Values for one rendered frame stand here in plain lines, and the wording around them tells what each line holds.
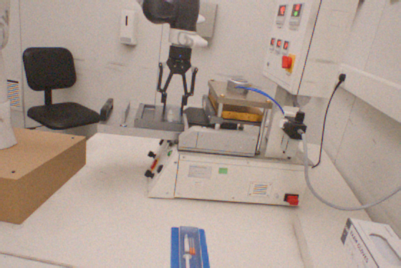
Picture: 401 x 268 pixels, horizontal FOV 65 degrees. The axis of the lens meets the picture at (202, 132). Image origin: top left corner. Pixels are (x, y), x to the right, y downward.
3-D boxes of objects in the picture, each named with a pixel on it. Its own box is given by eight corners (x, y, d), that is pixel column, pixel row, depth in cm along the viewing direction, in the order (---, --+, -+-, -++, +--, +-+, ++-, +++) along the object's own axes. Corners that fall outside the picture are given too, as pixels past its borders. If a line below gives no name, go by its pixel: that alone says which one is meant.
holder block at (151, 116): (181, 114, 124) (182, 107, 123) (184, 132, 105) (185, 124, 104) (139, 109, 121) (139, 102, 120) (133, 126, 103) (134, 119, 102)
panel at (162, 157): (152, 155, 134) (175, 120, 129) (147, 193, 106) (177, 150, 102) (147, 153, 133) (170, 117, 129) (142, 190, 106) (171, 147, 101)
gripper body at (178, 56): (192, 46, 109) (189, 74, 112) (168, 43, 108) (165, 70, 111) (194, 49, 102) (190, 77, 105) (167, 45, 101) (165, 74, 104)
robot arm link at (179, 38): (170, 26, 106) (167, 43, 108) (170, 28, 95) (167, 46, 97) (205, 32, 108) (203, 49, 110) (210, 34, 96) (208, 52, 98)
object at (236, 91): (263, 109, 130) (269, 77, 126) (289, 136, 101) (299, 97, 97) (204, 102, 126) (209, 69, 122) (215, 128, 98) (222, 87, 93)
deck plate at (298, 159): (280, 130, 138) (280, 128, 138) (313, 166, 106) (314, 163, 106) (175, 119, 132) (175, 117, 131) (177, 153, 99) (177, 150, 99)
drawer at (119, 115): (185, 122, 126) (187, 104, 123) (187, 144, 106) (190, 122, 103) (109, 115, 122) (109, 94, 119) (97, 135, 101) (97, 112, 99)
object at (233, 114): (248, 109, 126) (253, 86, 123) (264, 127, 105) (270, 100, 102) (206, 104, 123) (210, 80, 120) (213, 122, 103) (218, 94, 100)
